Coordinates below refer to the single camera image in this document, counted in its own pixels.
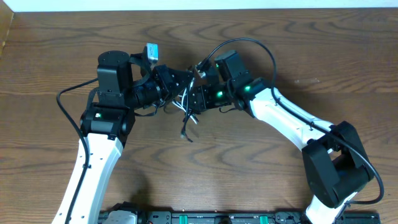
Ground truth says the white usb cable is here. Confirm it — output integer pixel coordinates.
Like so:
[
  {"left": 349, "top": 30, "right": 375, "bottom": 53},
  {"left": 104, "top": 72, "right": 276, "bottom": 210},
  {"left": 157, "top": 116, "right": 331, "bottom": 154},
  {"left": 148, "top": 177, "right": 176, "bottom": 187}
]
[{"left": 172, "top": 77, "right": 199, "bottom": 125}]

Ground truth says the black usb cable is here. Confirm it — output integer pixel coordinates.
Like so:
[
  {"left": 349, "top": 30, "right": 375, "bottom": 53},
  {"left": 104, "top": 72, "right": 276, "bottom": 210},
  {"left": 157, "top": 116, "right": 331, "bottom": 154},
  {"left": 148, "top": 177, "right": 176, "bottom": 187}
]
[{"left": 163, "top": 65, "right": 200, "bottom": 143}]

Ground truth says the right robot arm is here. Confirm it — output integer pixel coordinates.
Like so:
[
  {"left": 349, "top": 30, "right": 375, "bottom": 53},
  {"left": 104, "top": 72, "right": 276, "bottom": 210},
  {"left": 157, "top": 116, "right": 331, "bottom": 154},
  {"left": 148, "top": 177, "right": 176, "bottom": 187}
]
[{"left": 184, "top": 50, "right": 376, "bottom": 223}]

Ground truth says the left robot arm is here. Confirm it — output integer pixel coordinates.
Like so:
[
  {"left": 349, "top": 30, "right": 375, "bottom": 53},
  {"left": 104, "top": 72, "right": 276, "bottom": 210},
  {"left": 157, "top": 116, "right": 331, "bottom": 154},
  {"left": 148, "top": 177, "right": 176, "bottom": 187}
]
[{"left": 53, "top": 47, "right": 194, "bottom": 223}]

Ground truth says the clear tape piece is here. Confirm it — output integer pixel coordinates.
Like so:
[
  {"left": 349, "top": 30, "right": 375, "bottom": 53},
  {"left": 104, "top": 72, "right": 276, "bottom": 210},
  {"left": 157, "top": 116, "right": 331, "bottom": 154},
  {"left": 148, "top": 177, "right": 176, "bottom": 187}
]
[{"left": 294, "top": 78, "right": 320, "bottom": 85}]

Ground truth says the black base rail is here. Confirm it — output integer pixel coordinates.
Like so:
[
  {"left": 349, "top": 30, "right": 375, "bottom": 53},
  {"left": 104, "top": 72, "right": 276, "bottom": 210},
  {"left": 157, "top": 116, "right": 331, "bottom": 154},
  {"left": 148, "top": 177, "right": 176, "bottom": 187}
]
[{"left": 97, "top": 202, "right": 381, "bottom": 224}]

